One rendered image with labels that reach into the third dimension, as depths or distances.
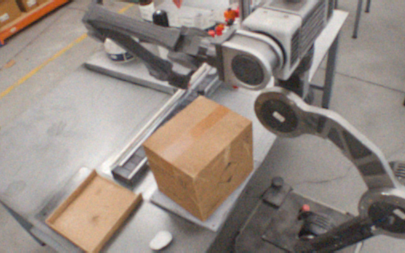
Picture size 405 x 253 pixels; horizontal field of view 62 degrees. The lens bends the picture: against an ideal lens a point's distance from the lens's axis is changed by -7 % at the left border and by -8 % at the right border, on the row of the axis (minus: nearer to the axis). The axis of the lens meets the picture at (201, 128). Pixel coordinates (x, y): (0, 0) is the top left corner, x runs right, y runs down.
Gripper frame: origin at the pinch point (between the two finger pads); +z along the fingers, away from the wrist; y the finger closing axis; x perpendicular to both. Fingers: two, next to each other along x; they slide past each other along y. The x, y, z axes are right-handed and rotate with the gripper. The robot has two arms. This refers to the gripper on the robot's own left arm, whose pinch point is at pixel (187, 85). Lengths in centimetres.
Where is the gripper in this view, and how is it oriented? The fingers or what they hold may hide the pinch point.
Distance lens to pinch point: 171.4
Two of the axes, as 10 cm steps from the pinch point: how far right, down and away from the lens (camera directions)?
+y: -8.5, -3.0, 4.4
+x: -3.3, 9.4, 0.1
